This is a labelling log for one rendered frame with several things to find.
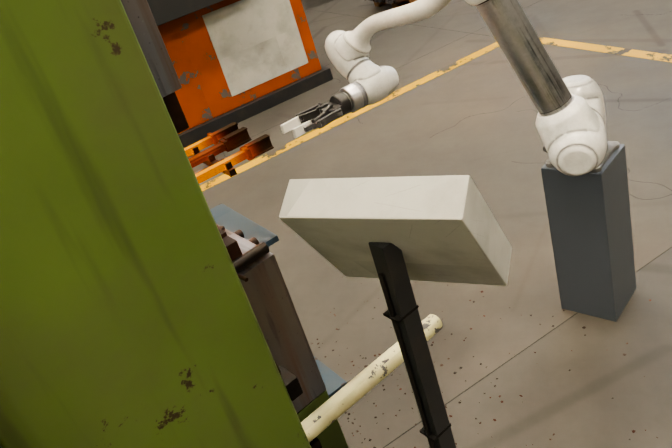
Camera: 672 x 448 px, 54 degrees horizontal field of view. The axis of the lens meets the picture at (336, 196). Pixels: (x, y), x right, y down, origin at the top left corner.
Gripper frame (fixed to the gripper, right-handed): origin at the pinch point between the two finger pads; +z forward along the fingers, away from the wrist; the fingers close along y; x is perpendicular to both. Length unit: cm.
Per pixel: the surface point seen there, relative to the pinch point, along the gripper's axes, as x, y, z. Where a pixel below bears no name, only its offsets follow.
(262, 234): -26.0, -2.3, 23.7
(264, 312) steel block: -17, -52, 47
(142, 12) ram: 57, -53, 47
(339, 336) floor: -96, 18, 3
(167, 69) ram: 45, -53, 46
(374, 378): -33, -74, 35
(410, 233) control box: 16, -100, 33
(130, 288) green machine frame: 23, -83, 74
